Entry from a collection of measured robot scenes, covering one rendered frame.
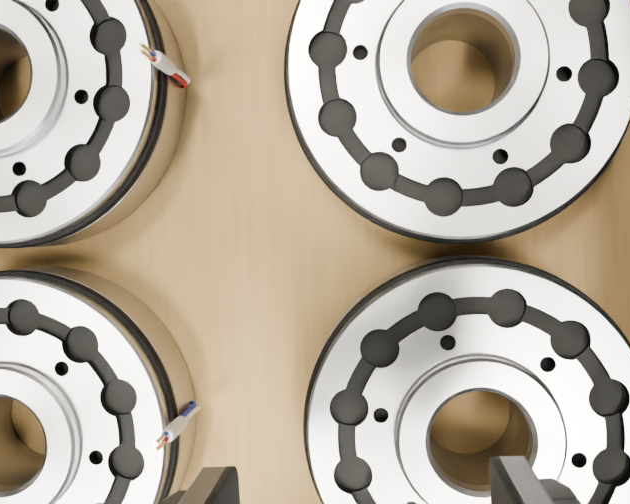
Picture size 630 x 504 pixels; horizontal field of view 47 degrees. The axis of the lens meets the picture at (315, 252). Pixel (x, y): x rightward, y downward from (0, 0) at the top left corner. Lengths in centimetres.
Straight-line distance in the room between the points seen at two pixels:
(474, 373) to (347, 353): 4
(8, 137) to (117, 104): 3
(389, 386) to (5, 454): 13
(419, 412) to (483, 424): 5
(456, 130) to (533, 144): 2
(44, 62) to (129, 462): 12
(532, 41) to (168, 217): 13
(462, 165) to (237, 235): 8
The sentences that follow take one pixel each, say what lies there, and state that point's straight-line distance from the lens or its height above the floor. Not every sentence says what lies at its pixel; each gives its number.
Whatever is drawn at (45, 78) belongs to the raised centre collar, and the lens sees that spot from 23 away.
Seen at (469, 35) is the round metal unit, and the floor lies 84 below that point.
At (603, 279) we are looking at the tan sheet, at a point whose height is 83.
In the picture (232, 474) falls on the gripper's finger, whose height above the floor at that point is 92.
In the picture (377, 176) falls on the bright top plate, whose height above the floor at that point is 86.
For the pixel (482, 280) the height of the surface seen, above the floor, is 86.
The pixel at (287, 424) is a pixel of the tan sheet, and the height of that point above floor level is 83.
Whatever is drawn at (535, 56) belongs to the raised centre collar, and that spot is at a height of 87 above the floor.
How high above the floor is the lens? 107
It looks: 85 degrees down
